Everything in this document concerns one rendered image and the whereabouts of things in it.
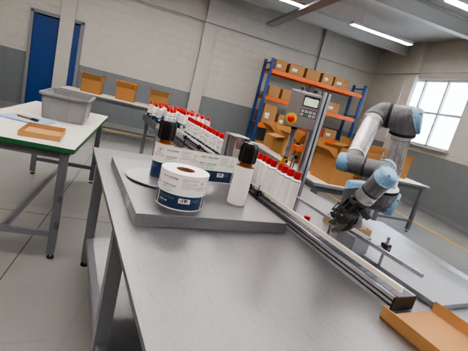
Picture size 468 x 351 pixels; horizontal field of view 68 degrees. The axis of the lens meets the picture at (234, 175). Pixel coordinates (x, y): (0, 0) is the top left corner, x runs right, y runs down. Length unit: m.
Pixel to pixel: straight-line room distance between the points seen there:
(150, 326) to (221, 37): 8.86
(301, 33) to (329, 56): 1.01
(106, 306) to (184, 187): 0.61
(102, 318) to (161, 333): 0.83
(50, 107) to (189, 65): 6.26
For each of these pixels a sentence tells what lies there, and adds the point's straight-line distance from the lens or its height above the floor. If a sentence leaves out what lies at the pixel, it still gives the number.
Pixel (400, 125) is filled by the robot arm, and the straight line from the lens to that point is 1.70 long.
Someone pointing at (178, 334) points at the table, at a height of 0.83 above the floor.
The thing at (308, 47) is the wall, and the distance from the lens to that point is 10.16.
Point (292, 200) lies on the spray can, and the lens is 1.73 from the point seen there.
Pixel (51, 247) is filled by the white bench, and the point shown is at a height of 0.09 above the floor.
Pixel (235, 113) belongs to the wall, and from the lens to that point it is 9.51.
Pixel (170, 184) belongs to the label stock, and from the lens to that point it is 1.36.
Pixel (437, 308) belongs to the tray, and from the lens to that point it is 1.41.
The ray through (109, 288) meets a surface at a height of 0.49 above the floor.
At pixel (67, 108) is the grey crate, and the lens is 3.33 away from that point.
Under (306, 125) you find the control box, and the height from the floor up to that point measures 1.31.
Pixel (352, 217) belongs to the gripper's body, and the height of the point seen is 1.03.
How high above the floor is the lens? 1.36
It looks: 12 degrees down
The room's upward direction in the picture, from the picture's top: 14 degrees clockwise
